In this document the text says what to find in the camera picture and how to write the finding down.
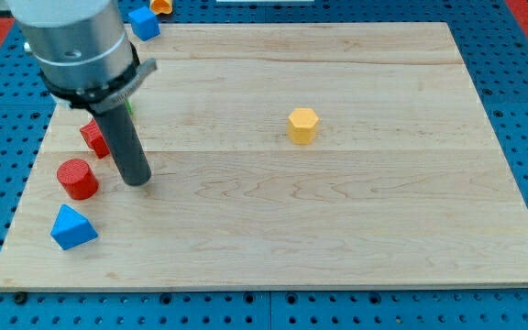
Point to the black mounting clamp ring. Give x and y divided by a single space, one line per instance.
101 99

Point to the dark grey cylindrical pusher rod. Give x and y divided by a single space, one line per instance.
124 145

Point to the red star block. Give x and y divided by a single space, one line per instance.
94 139

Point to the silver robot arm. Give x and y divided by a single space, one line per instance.
88 62

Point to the wooden board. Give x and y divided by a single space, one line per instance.
405 186

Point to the green block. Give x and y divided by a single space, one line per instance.
129 107

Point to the red cylinder block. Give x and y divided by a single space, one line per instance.
77 179

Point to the blue cube block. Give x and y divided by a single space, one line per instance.
144 23

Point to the blue triangle block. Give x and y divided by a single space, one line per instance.
71 229

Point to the orange block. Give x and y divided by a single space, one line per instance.
159 7

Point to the yellow hexagon block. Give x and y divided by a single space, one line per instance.
302 126

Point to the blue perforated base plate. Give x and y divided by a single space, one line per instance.
492 37

